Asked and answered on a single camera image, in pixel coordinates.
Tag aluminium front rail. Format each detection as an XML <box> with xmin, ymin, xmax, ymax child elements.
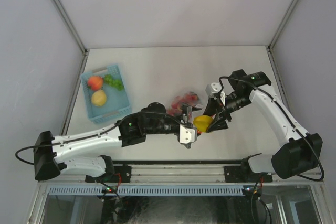
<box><xmin>38</xmin><ymin>159</ymin><xmax>323</xmax><ymax>185</ymax></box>

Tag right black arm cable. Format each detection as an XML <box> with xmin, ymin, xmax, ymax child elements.
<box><xmin>217</xmin><ymin>76</ymin><xmax>325</xmax><ymax>182</ymax></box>

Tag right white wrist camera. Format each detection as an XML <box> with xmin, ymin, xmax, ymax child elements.
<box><xmin>205</xmin><ymin>82</ymin><xmax>226</xmax><ymax>105</ymax></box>

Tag light blue slotted cable duct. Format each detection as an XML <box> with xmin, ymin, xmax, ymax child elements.
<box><xmin>47</xmin><ymin>185</ymin><xmax>244</xmax><ymax>196</ymax></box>

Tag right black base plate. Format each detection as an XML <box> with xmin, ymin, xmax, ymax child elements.
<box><xmin>224</xmin><ymin>165</ymin><xmax>273</xmax><ymax>183</ymax></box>

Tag light blue plastic basket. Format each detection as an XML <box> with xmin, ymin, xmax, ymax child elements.
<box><xmin>80</xmin><ymin>64</ymin><xmax>132</xmax><ymax>124</ymax></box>

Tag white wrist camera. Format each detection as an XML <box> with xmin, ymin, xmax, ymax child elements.
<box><xmin>205</xmin><ymin>82</ymin><xmax>226</xmax><ymax>105</ymax></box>
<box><xmin>178</xmin><ymin>125</ymin><xmax>198</xmax><ymax>145</ymax></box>

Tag yellow fake lemon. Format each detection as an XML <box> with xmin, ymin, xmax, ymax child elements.
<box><xmin>193</xmin><ymin>115</ymin><xmax>213</xmax><ymax>132</ymax></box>

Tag clear zip top bag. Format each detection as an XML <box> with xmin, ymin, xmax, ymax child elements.
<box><xmin>166</xmin><ymin>90</ymin><xmax>205</xmax><ymax>120</ymax></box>

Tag red fake strawberries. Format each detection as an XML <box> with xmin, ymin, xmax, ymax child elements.
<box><xmin>167</xmin><ymin>91</ymin><xmax>203</xmax><ymax>116</ymax></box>

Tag green fake grape bunch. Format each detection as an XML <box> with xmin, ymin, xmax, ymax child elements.
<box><xmin>103</xmin><ymin>74</ymin><xmax>124</xmax><ymax>91</ymax></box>

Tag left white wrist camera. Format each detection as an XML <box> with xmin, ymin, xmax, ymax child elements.
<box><xmin>178</xmin><ymin>125</ymin><xmax>198</xmax><ymax>145</ymax></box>

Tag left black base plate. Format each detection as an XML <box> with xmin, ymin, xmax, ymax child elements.
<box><xmin>85</xmin><ymin>165</ymin><xmax>132</xmax><ymax>184</ymax></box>

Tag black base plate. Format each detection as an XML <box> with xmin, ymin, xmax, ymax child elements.
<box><xmin>224</xmin><ymin>165</ymin><xmax>273</xmax><ymax>183</ymax></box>
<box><xmin>85</xmin><ymin>165</ymin><xmax>132</xmax><ymax>184</ymax></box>

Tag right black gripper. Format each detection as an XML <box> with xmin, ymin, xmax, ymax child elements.
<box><xmin>201</xmin><ymin>92</ymin><xmax>251</xmax><ymax>132</ymax></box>

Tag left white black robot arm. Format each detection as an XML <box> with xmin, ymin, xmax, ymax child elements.
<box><xmin>33</xmin><ymin>102</ymin><xmax>198</xmax><ymax>182</ymax></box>

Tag yellow fake pear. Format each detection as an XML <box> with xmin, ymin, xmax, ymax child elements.
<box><xmin>91</xmin><ymin>89</ymin><xmax>107</xmax><ymax>107</ymax></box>

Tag orange fake peach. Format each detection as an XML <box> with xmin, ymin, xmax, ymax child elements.
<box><xmin>87</xmin><ymin>76</ymin><xmax>103</xmax><ymax>91</ymax></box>

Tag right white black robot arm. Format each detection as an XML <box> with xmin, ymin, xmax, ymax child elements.
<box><xmin>204</xmin><ymin>69</ymin><xmax>325</xmax><ymax>182</ymax></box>

